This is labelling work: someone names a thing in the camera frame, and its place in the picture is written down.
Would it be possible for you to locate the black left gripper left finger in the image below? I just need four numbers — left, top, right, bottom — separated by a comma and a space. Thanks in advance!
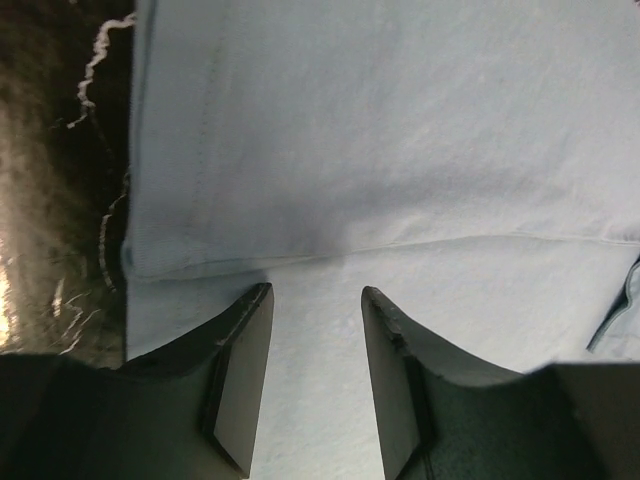
1, 283, 274, 479

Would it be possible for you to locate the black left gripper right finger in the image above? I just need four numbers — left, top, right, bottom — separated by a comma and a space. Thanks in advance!
361, 287, 639, 479

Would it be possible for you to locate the grey-blue polo shirt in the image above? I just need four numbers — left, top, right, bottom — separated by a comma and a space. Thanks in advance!
123, 1, 639, 479

